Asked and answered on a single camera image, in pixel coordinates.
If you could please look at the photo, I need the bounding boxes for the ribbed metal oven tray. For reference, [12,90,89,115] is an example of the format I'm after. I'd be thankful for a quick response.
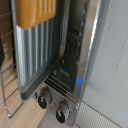
[11,0,73,103]

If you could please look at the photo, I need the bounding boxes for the woven folding screen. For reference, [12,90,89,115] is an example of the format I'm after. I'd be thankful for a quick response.
[78,100,128,128]

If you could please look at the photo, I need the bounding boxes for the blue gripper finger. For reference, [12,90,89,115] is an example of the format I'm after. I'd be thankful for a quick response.
[0,40,6,68]

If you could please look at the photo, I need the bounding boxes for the black wire oven rack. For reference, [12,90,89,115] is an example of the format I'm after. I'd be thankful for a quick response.
[0,9,27,120]

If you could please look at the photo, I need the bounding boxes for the orange bread loaf toy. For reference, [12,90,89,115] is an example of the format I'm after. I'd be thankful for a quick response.
[15,0,59,31]

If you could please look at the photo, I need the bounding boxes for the black oven knob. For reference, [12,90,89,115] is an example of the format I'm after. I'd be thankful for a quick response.
[54,101,72,125]
[36,87,54,111]

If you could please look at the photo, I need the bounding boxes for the black dish rack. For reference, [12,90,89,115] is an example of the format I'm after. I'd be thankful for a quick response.
[18,0,112,128]

